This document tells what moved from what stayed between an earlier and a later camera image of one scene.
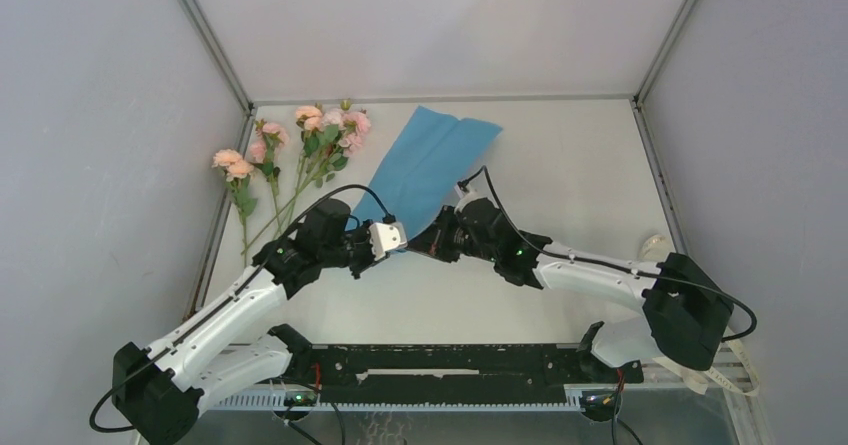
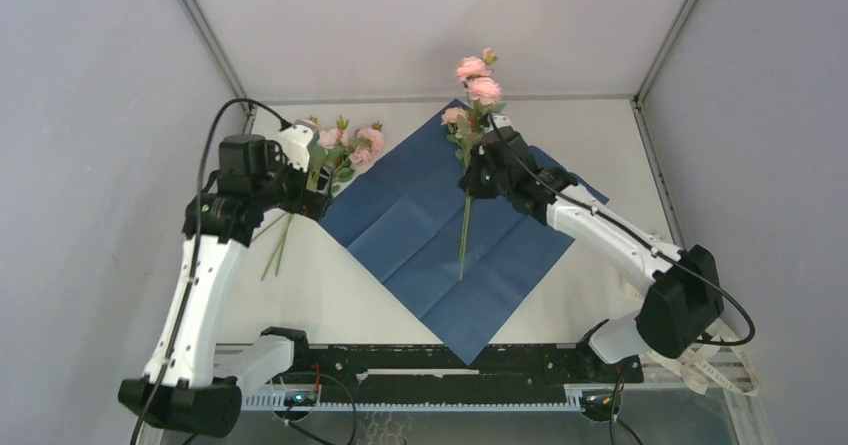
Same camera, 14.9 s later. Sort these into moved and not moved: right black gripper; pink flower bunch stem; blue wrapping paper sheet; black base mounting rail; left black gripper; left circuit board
Moved: left black gripper; pink flower bunch stem; blue wrapping paper sheet; right black gripper
Not moved: black base mounting rail; left circuit board
